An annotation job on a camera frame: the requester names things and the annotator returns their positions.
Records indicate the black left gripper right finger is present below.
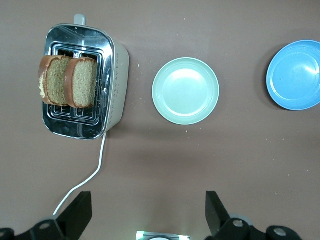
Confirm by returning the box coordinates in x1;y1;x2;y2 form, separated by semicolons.
204;191;300;240

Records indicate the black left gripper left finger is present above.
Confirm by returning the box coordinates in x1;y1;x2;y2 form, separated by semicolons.
0;191;93;240

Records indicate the brown bread slice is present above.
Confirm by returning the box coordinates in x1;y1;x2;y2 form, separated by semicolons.
38;55;73;107
63;56;99;109

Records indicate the green plate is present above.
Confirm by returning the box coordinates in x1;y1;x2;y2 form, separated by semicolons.
151;57;221;126

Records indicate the blue plate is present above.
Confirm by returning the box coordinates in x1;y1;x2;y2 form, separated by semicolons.
265;39;320;111

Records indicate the beige chrome toaster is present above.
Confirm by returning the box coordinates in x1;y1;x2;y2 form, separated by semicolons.
41;13;131;141

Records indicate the white toaster power cable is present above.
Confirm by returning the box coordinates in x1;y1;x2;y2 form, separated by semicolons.
52;131;108;216

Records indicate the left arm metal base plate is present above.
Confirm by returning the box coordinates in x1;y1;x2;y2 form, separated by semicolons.
136;230;191;240

